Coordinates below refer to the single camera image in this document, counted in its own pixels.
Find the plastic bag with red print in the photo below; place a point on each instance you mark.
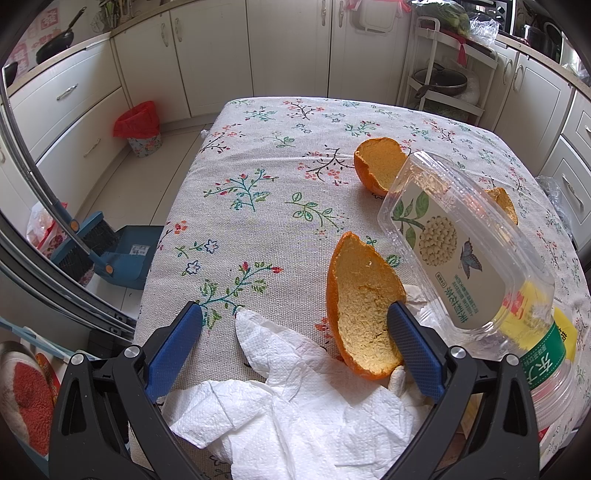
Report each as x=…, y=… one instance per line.
x=41, y=230

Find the grey refrigerator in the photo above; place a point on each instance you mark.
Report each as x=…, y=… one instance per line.
x=27, y=295

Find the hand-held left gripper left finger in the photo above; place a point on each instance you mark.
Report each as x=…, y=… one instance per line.
x=173, y=350

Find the utensil rack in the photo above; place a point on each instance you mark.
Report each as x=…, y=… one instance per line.
x=111, y=14

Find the trash bin with red bag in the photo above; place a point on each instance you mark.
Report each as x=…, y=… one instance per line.
x=143, y=143

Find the black frying pan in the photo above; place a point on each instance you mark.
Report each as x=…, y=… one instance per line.
x=55, y=46

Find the large orange peel piece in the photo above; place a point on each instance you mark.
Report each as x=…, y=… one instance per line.
x=360, y=314

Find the light blue rack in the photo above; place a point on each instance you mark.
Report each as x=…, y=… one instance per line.
x=46, y=344

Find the black kettle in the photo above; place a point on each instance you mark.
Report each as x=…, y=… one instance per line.
x=542, y=39

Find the white kitchen cabinets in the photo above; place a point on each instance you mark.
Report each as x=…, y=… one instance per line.
x=212, y=50

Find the blue broom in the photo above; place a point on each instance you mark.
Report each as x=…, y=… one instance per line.
x=92, y=235

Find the blue dustpan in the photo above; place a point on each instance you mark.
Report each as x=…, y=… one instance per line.
x=134, y=258

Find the domed orange peel half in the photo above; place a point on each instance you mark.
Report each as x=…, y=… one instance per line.
x=376, y=161

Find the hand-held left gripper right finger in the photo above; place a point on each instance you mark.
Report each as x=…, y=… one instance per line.
x=415, y=350

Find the small orange peel piece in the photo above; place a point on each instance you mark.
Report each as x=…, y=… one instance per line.
x=505, y=203

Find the white paper tissue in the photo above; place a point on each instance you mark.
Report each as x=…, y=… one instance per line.
x=286, y=415

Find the red tassel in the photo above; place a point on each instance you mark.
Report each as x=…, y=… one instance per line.
x=461, y=53

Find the bag of green vegetables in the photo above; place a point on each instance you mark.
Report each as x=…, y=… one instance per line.
x=443, y=11

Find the red fluffy cloth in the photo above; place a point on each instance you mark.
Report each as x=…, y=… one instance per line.
x=27, y=397

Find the black pot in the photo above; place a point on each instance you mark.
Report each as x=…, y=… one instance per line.
x=9, y=74

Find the clear crumpled plastic bag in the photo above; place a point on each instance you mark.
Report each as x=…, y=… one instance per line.
x=485, y=27

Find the clear plastic container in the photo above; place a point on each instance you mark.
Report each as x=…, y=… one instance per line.
x=443, y=240

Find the lidded dark pan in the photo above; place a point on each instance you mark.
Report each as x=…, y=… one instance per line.
x=443, y=81

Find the plastic bottle with green label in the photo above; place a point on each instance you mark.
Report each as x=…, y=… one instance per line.
x=549, y=364

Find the white storage cart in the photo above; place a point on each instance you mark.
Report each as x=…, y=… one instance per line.
x=480, y=59

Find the floral tablecloth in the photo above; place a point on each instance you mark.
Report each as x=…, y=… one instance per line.
x=277, y=152

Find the white hanging basket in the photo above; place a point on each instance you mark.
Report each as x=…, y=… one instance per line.
x=364, y=25

